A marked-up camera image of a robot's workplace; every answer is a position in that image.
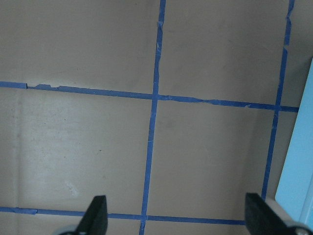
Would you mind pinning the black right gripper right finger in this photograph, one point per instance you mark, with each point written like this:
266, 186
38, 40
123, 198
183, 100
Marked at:
260, 219

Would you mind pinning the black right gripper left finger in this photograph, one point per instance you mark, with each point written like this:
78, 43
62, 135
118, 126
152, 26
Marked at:
95, 219

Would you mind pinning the light blue plastic bin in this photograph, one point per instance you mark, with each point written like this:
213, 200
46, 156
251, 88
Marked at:
295, 189

